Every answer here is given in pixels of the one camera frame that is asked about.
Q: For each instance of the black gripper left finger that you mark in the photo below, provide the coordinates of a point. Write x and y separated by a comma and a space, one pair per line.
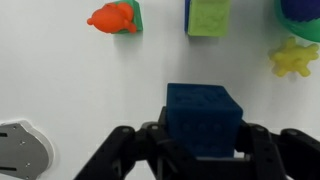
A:
133, 156

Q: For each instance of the lime green foam block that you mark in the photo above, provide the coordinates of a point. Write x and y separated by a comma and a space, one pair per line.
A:
209, 18

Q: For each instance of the grey metal mounting plate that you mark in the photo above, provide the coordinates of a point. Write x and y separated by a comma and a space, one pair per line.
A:
20, 150

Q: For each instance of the yellow star-shaped toy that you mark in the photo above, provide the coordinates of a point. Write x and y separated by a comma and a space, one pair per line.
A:
293, 57

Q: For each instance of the dark blue foam block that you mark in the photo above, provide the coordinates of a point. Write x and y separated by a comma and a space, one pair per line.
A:
203, 120

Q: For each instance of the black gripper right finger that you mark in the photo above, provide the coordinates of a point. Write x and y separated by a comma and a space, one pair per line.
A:
283, 156

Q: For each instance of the orange toy figure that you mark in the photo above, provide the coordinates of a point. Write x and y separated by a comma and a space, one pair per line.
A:
111, 18

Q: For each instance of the green bowl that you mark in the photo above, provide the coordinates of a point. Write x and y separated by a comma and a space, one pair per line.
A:
301, 31

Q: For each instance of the dark blue ball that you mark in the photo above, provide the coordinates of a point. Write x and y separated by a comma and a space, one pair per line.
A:
301, 9

